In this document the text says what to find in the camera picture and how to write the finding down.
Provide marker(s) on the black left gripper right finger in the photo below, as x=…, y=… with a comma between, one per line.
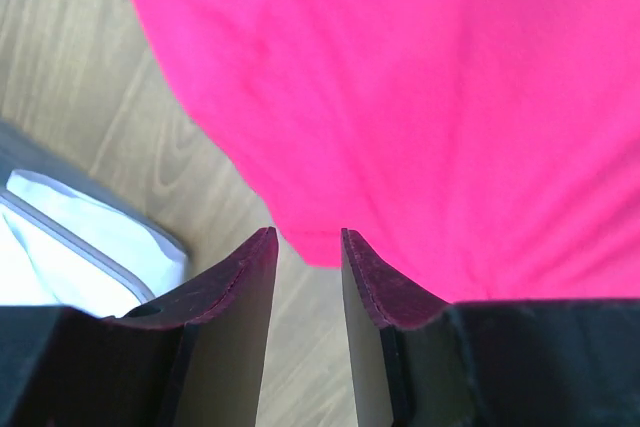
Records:
x=417, y=360

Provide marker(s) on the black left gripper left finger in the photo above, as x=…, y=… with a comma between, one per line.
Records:
x=193, y=356

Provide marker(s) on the pink t shirt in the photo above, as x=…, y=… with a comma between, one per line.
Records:
x=486, y=149

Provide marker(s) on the clear plastic bin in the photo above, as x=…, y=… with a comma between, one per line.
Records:
x=75, y=227

